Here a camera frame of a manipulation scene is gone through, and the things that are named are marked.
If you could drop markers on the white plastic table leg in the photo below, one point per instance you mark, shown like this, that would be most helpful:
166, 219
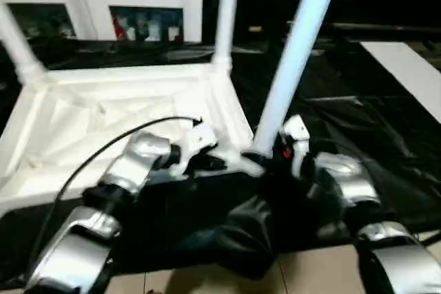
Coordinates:
296, 53
226, 12
19, 39

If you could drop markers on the white plastic table top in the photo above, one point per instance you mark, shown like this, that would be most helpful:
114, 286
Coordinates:
83, 115

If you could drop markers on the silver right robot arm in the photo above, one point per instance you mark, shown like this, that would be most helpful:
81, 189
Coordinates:
351, 191

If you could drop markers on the black plastic mat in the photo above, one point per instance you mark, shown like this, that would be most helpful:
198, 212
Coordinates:
386, 156

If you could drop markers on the small yellow label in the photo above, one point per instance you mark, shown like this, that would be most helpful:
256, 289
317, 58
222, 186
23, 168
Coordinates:
255, 29

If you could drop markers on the white flat panel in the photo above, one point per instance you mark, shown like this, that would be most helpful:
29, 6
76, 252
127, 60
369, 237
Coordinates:
410, 74

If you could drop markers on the white glass-door cabinet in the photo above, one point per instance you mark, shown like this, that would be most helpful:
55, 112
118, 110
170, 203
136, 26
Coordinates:
89, 1

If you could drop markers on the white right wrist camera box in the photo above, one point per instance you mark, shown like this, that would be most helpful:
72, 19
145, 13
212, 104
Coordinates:
296, 135

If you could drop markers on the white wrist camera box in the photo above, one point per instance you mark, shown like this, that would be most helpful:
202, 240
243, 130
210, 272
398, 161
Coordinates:
296, 135
196, 139

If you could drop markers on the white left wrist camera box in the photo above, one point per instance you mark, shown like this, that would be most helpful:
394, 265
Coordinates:
196, 139

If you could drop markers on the dark horizontal rail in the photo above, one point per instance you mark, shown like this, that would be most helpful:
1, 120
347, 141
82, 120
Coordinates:
386, 27

